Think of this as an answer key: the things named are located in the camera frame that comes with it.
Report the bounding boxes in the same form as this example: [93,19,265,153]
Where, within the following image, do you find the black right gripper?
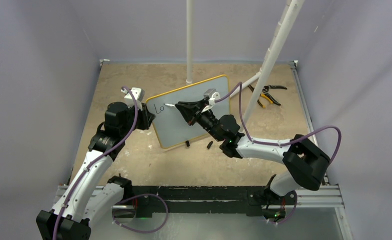
[177,98,223,142]

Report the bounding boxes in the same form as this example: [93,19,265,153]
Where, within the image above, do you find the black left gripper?
[120,102,154,137]

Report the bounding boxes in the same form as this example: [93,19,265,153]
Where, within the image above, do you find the yellow-framed whiteboard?
[146,74,231,149]

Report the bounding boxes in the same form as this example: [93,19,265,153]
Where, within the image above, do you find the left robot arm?
[36,102,155,240]

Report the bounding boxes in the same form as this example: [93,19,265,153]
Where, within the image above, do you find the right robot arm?
[174,99,331,204]

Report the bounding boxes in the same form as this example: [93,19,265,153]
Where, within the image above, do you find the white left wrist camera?
[121,87,145,110]

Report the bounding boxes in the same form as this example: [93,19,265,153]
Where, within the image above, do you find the yellow-handled pliers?
[257,93,281,109]

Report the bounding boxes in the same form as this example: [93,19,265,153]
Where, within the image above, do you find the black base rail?
[114,185,296,218]

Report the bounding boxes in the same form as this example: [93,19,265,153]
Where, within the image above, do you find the white PVC pipe frame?
[186,0,306,124]

